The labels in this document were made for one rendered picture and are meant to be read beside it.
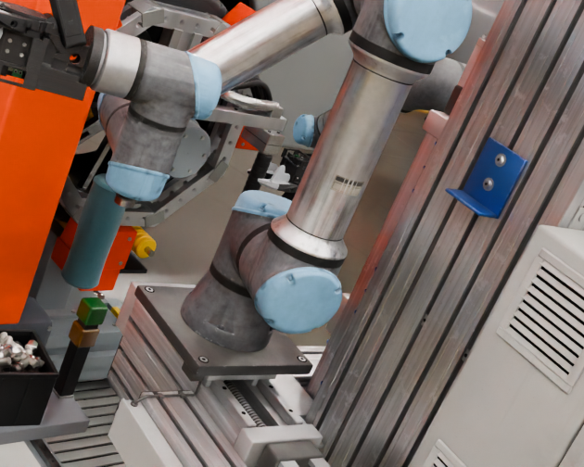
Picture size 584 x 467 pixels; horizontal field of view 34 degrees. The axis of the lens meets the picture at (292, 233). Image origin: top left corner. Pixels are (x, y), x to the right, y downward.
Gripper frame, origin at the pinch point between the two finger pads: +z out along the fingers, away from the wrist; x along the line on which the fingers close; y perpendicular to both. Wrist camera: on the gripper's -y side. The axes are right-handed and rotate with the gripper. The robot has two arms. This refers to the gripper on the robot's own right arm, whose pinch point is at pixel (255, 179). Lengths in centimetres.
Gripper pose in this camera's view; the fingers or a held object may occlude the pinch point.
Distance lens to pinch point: 221.3
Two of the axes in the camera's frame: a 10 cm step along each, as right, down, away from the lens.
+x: 6.1, 5.1, -6.1
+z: -7.0, -0.2, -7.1
